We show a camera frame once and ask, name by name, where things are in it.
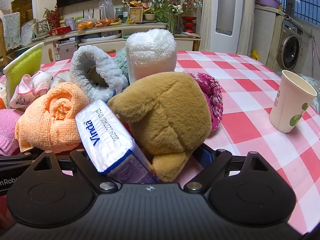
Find white fluffy towel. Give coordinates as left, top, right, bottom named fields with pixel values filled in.
left=125, top=29, right=177, bottom=83

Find pink towel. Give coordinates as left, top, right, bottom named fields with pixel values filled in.
left=0, top=109, right=23, bottom=156

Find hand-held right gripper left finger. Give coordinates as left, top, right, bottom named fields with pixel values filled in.
left=31, top=149, right=119, bottom=194

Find red box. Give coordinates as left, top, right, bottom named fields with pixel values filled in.
left=49, top=26, right=72, bottom=36

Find grey washing machine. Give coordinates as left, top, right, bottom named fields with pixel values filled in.
left=276, top=17, right=304, bottom=72

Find cream television cabinet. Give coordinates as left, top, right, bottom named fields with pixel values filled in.
left=29, top=22, right=202, bottom=63

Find gold photo frame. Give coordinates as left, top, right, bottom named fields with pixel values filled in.
left=128, top=7, right=143, bottom=23

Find light blue fluffy cloth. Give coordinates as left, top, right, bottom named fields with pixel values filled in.
left=70, top=45, right=129, bottom=103

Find bunch of pink flowers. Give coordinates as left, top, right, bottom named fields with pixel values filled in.
left=150, top=0, right=203, bottom=34

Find orange towel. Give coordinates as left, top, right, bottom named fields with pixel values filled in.
left=14, top=82, right=90, bottom=154

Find pink knitted hat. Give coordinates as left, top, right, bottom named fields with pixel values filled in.
left=187, top=72, right=224, bottom=131

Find red candle holder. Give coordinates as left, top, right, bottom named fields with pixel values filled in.
left=182, top=16, right=196, bottom=34

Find lime green cloth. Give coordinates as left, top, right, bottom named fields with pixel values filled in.
left=3, top=42, right=45, bottom=108

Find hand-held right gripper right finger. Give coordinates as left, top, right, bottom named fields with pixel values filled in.
left=184, top=144, right=272, bottom=194

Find white blue tissue pack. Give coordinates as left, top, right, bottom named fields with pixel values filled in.
left=75, top=99, right=160, bottom=184

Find white standing air conditioner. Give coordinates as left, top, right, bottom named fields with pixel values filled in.
left=199, top=0, right=255, bottom=55

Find clear plastic bag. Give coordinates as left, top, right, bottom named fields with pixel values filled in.
left=96, top=0, right=117, bottom=28

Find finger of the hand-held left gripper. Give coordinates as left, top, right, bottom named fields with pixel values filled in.
left=0, top=148, right=46, bottom=172

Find front-load washing machine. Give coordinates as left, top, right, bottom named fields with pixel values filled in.
left=252, top=4, right=285, bottom=65

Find teal knitted cloth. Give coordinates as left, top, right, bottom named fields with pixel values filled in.
left=114, top=47, right=130, bottom=80

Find chair with knitted cover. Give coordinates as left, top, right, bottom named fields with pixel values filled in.
left=0, top=11, right=23, bottom=63

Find purple basin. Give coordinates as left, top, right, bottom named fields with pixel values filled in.
left=255, top=0, right=282, bottom=9

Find bag of oranges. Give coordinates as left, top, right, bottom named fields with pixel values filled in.
left=76, top=19, right=97, bottom=30

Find red berry branches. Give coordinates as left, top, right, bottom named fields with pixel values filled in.
left=45, top=5, right=62, bottom=28

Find white pink baby mittens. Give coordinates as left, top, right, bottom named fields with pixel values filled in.
left=9, top=71, right=54, bottom=110

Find white paper cup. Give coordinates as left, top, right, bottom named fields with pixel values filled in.
left=269, top=69, right=317, bottom=134

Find red white checked tablecloth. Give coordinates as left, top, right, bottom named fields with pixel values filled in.
left=0, top=51, right=320, bottom=235

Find crumpled clear plastic sheet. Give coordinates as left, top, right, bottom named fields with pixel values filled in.
left=304, top=75, right=320, bottom=98

